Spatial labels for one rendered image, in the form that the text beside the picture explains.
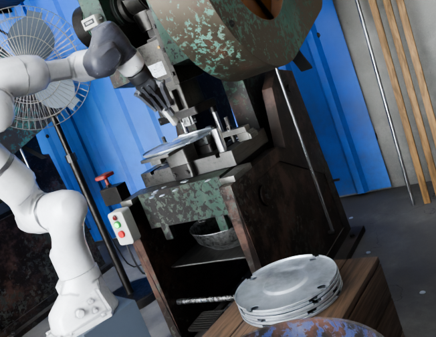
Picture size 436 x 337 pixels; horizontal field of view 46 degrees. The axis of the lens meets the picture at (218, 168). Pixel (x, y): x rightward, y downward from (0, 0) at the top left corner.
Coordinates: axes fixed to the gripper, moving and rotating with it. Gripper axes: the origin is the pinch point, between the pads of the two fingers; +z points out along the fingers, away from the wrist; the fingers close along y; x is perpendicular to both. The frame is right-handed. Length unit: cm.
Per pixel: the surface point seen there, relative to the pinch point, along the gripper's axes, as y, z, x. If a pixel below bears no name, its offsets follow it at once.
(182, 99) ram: -3.6, 4.7, 16.7
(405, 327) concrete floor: 54, 81, -39
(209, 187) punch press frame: 3.3, 26.2, -11.6
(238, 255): 0, 56, -20
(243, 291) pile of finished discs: 26, 29, -55
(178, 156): -8.8, 17.4, 0.0
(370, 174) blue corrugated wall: 21, 131, 88
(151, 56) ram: -9.8, -12.3, 25.3
